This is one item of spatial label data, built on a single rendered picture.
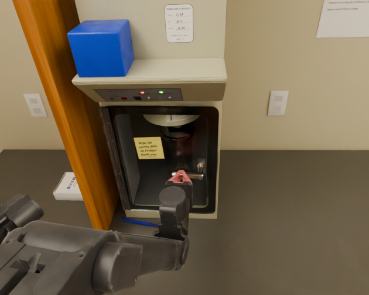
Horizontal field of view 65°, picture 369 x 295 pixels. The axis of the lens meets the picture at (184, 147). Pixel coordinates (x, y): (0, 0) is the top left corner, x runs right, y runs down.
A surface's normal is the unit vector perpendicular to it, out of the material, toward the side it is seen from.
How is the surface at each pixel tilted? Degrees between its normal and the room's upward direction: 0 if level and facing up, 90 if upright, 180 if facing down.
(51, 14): 90
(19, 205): 70
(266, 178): 0
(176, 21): 90
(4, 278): 11
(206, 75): 0
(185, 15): 90
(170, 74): 0
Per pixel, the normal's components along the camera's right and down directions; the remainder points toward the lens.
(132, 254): 0.97, 0.08
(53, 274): -0.02, -0.90
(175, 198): -0.07, -0.80
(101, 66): -0.05, 0.60
